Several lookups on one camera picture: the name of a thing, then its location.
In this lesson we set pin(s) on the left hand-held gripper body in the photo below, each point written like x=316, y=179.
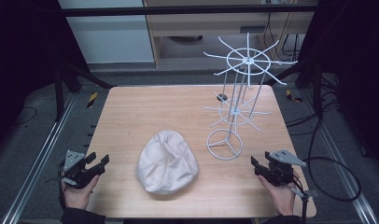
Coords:
x=75, y=168

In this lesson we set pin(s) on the white cloth hat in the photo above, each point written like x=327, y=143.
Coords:
x=167, y=161

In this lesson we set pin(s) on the yellow black tape strip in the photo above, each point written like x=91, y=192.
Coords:
x=292, y=95
x=92, y=99

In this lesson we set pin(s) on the person's left hand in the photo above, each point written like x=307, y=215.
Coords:
x=78, y=194

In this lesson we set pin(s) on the person's right hand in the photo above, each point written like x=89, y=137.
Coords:
x=281, y=199

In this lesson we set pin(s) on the black metal stand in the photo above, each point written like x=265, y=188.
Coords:
x=312, y=77
x=63, y=81

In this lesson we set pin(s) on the aluminium floor rail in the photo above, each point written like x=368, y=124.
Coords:
x=337, y=155
x=35, y=165

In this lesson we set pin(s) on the white cabinet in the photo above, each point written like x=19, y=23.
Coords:
x=109, y=34

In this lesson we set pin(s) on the light wooden desk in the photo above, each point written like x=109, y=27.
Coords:
x=209, y=25

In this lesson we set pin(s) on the black horizontal bar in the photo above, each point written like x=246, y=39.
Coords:
x=184, y=11

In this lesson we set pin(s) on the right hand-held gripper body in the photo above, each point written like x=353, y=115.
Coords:
x=282, y=169

